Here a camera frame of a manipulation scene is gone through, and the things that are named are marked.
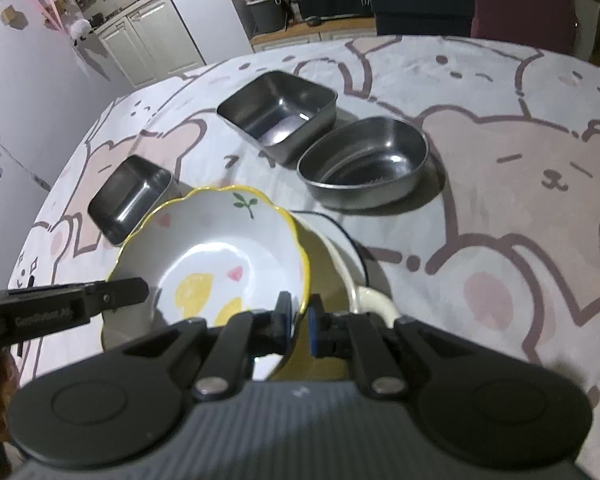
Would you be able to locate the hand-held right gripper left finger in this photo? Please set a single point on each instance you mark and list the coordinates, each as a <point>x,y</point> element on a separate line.
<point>284,312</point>

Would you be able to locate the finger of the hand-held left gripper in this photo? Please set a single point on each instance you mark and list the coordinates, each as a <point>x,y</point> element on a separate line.
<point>122,292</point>

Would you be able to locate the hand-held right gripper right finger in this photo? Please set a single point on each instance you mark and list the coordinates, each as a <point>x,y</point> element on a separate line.
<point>314,327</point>

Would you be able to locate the white plate with black rim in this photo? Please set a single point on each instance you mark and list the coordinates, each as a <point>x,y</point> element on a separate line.
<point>352,254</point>

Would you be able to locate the floral bowl with yellow rim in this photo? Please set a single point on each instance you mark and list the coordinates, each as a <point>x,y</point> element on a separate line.
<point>215,255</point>

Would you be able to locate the oval steel bowl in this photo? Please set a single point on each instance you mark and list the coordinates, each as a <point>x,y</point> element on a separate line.
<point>365,160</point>

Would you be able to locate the large rectangular steel container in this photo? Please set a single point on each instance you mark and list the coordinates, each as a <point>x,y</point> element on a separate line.
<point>280,110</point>

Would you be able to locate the small rectangular steel container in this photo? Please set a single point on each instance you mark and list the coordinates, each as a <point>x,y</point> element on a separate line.
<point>130,200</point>

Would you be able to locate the bear printed tablecloth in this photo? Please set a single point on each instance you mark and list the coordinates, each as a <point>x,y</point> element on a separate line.
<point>480,210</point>

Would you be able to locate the white cabinet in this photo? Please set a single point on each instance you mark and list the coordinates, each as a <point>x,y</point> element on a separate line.
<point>145,45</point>

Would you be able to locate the wooden desk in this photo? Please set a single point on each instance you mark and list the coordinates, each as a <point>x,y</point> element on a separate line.
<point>290,37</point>

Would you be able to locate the small dark computer mouse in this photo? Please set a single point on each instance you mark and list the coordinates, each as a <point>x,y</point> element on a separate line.
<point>312,21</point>

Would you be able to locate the grey bucket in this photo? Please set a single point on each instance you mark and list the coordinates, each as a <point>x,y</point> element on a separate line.
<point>267,17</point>

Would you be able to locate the maroon chair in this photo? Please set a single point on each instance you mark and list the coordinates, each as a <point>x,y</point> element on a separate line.
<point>525,5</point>

